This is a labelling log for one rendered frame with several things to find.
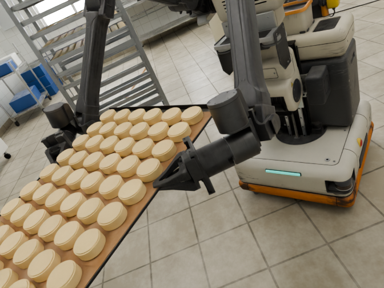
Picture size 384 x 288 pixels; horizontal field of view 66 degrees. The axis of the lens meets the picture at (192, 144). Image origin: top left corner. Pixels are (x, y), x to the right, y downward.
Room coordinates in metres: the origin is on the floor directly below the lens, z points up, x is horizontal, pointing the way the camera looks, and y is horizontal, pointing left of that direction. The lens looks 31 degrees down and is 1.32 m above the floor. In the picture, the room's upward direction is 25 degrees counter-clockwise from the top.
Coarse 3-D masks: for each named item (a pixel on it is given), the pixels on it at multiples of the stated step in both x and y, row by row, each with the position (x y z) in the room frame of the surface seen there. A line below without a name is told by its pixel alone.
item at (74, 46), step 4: (120, 24) 2.42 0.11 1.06; (124, 24) 2.34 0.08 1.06; (108, 28) 2.52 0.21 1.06; (112, 28) 2.40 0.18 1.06; (116, 28) 2.30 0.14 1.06; (108, 32) 2.29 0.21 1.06; (84, 40) 2.46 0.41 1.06; (76, 44) 2.46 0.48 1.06; (80, 44) 2.33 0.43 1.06; (68, 48) 2.45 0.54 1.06; (72, 48) 2.32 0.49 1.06; (76, 48) 2.23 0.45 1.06; (60, 52) 2.43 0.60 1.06; (64, 52) 2.30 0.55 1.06; (68, 52) 2.21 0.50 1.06; (56, 56) 2.30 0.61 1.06; (60, 56) 2.20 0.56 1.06
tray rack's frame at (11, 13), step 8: (0, 0) 2.11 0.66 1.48; (8, 8) 2.11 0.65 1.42; (16, 16) 2.13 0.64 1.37; (32, 16) 2.56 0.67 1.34; (16, 24) 2.11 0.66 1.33; (24, 32) 2.11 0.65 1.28; (32, 32) 2.35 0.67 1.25; (32, 40) 2.13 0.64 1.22; (32, 48) 2.11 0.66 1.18; (40, 56) 2.11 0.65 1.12; (48, 56) 2.35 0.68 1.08; (48, 64) 2.13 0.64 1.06; (48, 72) 2.11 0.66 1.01; (56, 80) 2.11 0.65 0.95; (72, 80) 2.56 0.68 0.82; (64, 88) 2.13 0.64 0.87; (64, 96) 2.11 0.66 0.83; (72, 104) 2.11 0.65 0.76
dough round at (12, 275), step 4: (8, 268) 0.41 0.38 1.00; (0, 272) 0.40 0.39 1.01; (4, 272) 0.40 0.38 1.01; (8, 272) 0.39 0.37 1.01; (12, 272) 0.39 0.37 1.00; (0, 276) 0.39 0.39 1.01; (4, 276) 0.39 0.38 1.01; (8, 276) 0.38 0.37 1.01; (12, 276) 0.38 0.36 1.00; (16, 276) 0.39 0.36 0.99; (0, 280) 0.38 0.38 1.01; (4, 280) 0.38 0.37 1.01; (8, 280) 0.38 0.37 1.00; (12, 280) 0.38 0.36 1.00; (16, 280) 0.38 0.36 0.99; (0, 284) 0.38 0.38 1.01; (4, 284) 0.37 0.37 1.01; (8, 284) 0.37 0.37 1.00; (12, 284) 0.37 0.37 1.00
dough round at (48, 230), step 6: (54, 216) 0.48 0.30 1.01; (60, 216) 0.48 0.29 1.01; (48, 222) 0.47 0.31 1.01; (54, 222) 0.46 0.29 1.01; (60, 222) 0.46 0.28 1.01; (66, 222) 0.47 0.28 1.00; (42, 228) 0.46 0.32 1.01; (48, 228) 0.46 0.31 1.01; (54, 228) 0.45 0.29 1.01; (42, 234) 0.45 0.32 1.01; (48, 234) 0.44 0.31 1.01; (54, 234) 0.44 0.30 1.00; (48, 240) 0.44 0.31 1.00
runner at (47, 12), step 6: (72, 0) 2.16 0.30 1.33; (78, 0) 2.16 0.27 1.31; (54, 6) 2.15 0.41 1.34; (60, 6) 2.15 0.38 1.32; (66, 6) 2.16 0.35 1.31; (42, 12) 2.15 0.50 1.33; (48, 12) 2.15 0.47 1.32; (54, 12) 2.15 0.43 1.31; (30, 18) 2.14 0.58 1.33; (36, 18) 2.14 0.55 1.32; (24, 24) 2.14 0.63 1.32
